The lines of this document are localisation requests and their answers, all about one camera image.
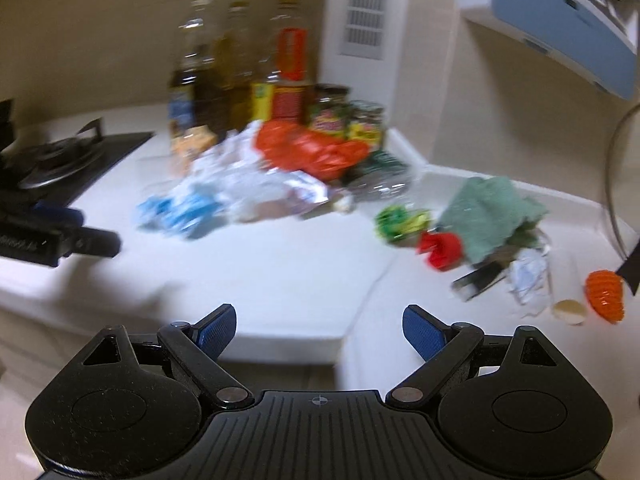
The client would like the black stove burner grate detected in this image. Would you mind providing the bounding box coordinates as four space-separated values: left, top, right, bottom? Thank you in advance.
17 119 108 190

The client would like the yellow oil bottle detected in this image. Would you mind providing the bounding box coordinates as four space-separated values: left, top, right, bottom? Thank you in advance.
195 2 257 133

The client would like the green yellow snack wrapper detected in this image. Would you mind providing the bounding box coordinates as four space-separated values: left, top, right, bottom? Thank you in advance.
374 204 432 247

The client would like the blue white wall appliance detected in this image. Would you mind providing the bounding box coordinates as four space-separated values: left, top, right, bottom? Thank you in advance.
459 0 640 102

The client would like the orange ribbed plastic toy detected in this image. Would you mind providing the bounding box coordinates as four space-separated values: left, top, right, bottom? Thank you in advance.
584 269 627 324

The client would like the green towel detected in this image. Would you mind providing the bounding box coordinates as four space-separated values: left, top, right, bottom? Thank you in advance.
436 175 549 267

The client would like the small sauce jar checked lid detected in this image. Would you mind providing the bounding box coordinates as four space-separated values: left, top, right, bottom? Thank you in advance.
346 101 389 150

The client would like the blue white plastic wrapper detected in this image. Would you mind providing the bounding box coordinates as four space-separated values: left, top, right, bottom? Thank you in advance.
136 181 227 242

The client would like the red plastic piece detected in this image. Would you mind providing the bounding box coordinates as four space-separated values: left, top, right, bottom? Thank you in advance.
416 231 464 273

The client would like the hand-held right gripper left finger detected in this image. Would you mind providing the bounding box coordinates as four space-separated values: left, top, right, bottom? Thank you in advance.
81 303 254 409

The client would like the white wall vent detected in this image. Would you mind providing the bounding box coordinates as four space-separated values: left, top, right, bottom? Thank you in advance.
334 0 394 59

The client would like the white paper towel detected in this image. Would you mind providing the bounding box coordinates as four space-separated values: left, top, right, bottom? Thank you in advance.
189 129 301 223

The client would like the orange plastic bag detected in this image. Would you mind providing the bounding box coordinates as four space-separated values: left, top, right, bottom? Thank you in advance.
255 120 372 182

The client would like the yellow printed plastic bag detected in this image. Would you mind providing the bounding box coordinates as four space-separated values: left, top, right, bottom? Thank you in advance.
171 126 219 172

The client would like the large sauce jar dark lid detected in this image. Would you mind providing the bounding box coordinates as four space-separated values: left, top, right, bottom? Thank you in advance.
309 83 351 142

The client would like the dark oil bottle blue label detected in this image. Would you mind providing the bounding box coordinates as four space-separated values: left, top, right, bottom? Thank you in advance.
167 0 221 141

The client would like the black gas stove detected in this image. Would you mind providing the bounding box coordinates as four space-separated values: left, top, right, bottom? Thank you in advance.
0 117 155 208

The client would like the dark flat packet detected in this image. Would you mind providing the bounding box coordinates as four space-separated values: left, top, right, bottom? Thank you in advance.
451 255 514 302

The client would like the oil bottle orange handle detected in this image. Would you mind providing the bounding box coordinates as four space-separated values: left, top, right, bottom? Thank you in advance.
250 0 312 126

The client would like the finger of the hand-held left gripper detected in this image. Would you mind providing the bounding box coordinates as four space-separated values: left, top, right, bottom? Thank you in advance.
59 226 122 261
33 201 87 227

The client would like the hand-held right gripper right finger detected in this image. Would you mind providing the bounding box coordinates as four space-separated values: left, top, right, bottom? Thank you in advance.
385 304 559 408

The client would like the white paper ball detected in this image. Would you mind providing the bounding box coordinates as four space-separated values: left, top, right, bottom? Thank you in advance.
505 246 552 319

